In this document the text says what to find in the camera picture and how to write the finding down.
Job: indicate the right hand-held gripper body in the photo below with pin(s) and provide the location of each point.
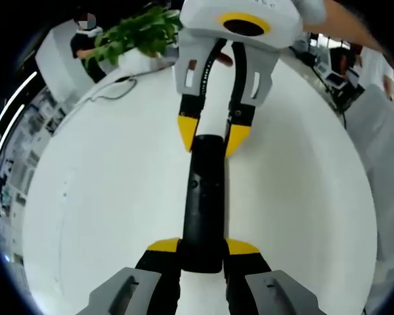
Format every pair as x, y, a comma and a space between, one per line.
203, 16

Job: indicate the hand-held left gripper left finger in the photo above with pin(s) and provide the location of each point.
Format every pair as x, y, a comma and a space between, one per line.
141, 288

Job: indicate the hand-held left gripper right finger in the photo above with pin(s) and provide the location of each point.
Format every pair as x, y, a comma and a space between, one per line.
262, 292

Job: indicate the black remote control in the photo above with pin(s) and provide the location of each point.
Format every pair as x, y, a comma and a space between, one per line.
205, 203

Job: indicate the green potted plant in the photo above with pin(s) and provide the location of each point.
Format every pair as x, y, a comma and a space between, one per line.
141, 33

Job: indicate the white plant pot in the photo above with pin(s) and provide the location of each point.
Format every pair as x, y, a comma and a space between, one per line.
136, 62

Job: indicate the white square pillar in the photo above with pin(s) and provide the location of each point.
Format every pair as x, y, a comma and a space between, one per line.
59, 72

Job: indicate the white mesh office chair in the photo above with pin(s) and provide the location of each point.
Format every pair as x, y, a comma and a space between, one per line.
381, 147

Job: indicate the long ceiling light strip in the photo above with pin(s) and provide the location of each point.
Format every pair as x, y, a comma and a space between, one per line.
14, 98
5, 144

